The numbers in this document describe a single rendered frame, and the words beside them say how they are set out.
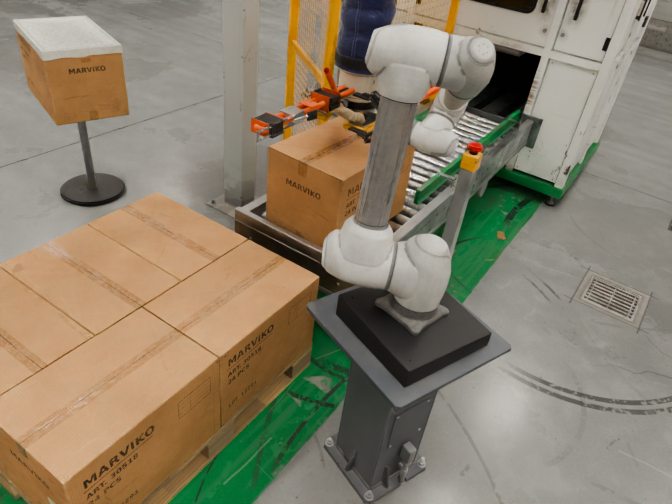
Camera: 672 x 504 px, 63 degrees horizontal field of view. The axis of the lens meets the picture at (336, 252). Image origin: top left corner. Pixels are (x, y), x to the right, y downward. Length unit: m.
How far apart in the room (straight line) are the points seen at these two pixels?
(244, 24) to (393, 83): 1.88
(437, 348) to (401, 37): 0.89
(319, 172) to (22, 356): 1.25
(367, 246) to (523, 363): 1.60
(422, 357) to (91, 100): 2.43
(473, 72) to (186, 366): 1.29
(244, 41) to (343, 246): 1.87
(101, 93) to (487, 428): 2.66
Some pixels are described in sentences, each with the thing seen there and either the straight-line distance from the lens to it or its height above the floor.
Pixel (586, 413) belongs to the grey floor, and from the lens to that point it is 2.94.
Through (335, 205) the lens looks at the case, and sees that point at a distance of 2.27.
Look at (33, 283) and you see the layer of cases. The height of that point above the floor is 0.54.
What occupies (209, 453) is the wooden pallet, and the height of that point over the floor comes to 0.06.
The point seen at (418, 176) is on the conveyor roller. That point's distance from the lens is 3.21.
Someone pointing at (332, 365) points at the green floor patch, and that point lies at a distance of 2.71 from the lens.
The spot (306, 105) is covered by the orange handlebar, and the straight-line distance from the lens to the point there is 2.11.
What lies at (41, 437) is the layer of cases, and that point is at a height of 0.54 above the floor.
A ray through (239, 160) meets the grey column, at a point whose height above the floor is 0.37.
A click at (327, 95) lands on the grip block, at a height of 1.23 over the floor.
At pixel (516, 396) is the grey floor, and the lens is 2.85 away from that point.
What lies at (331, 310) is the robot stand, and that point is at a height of 0.75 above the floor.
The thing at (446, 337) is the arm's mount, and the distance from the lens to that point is 1.77.
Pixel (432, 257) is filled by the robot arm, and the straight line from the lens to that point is 1.62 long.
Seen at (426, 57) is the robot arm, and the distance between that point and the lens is 1.44.
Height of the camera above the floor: 2.00
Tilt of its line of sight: 36 degrees down
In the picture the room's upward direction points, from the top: 8 degrees clockwise
